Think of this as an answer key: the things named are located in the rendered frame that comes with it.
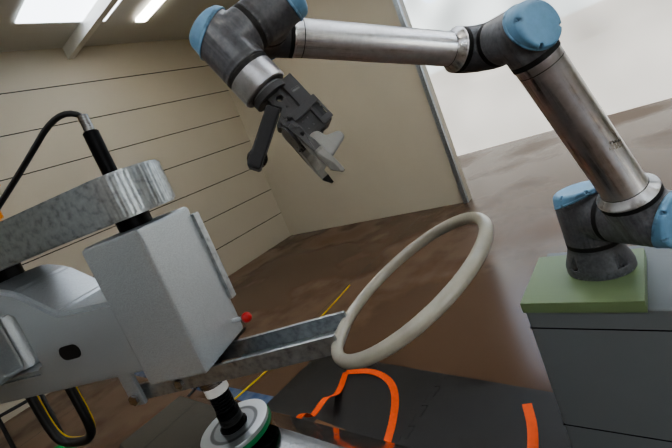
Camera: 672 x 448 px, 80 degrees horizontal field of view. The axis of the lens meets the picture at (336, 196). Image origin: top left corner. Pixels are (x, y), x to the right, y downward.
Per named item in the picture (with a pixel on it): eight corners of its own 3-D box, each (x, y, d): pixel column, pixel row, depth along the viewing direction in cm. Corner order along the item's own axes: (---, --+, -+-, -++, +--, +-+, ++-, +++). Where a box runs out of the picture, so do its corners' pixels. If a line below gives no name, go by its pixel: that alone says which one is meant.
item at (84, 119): (101, 180, 108) (70, 118, 105) (112, 177, 112) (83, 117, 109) (111, 175, 107) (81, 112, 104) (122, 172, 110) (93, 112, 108)
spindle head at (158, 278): (112, 404, 116) (37, 266, 109) (161, 356, 137) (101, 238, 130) (211, 383, 105) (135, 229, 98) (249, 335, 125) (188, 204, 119)
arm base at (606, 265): (569, 256, 140) (561, 230, 139) (635, 249, 129) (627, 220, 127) (564, 283, 125) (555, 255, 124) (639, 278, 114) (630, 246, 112)
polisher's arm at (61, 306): (10, 433, 133) (-67, 304, 126) (70, 385, 155) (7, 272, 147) (182, 400, 110) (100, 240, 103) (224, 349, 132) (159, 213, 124)
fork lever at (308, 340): (128, 410, 117) (119, 396, 117) (169, 367, 135) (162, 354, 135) (338, 362, 95) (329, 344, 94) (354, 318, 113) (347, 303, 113)
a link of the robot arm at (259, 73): (228, 80, 68) (234, 99, 77) (248, 101, 68) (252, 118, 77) (267, 47, 69) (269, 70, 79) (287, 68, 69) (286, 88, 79)
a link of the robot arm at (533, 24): (641, 216, 119) (499, 6, 101) (712, 220, 102) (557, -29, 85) (613, 253, 116) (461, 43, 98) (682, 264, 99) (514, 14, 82)
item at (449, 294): (312, 412, 82) (302, 401, 82) (358, 295, 128) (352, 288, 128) (515, 275, 65) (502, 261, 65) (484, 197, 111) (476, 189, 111)
